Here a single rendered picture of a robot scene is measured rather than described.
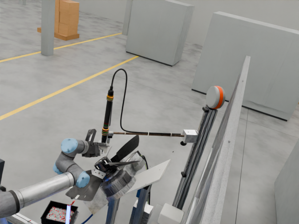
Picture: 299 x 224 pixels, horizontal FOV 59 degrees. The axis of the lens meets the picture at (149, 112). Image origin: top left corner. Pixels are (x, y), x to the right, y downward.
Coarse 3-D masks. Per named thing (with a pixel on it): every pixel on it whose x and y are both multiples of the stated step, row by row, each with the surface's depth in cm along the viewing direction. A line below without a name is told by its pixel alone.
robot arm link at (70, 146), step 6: (66, 138) 133; (72, 138) 136; (66, 144) 132; (72, 144) 131; (78, 144) 135; (84, 144) 140; (66, 150) 131; (72, 150) 132; (78, 150) 136; (72, 156) 135
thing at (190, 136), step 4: (184, 132) 191; (188, 132) 190; (192, 132) 191; (196, 132) 193; (184, 136) 191; (188, 136) 188; (192, 136) 189; (196, 136) 190; (184, 140) 190; (188, 140) 190; (192, 140) 191; (196, 140) 194
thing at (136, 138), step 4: (136, 136) 205; (132, 140) 206; (136, 140) 211; (128, 144) 206; (132, 144) 211; (136, 144) 216; (120, 148) 202; (124, 148) 205; (128, 148) 210; (132, 148) 214; (120, 152) 205; (124, 152) 208; (128, 152) 213; (120, 156) 207; (124, 156) 211; (120, 160) 209
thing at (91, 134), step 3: (90, 129) 156; (93, 129) 155; (90, 132) 154; (93, 132) 153; (87, 135) 154; (90, 135) 153; (93, 135) 153; (87, 138) 152; (90, 138) 151; (93, 138) 152; (90, 141) 149; (90, 144) 149
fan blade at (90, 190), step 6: (90, 174) 190; (90, 180) 184; (96, 180) 185; (90, 186) 180; (96, 186) 181; (66, 192) 179; (72, 192) 177; (78, 192) 176; (84, 192) 175; (90, 192) 175; (96, 192) 176; (78, 198) 171; (84, 198) 170; (90, 198) 170
